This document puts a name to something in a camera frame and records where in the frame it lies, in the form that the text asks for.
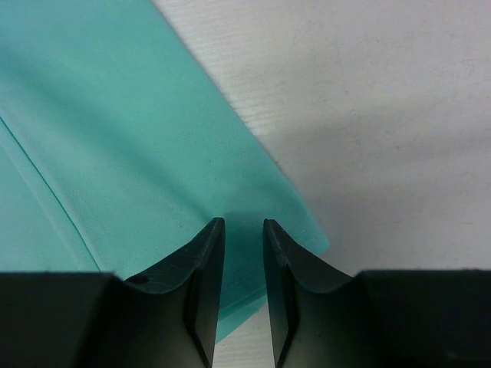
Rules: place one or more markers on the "teal t shirt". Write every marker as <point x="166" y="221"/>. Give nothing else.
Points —
<point x="117" y="148"/>

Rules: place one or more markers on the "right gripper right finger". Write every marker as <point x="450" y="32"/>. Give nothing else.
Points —
<point x="322" y="317"/>

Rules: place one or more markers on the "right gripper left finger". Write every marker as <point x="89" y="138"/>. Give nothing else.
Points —
<point x="164" y="316"/>

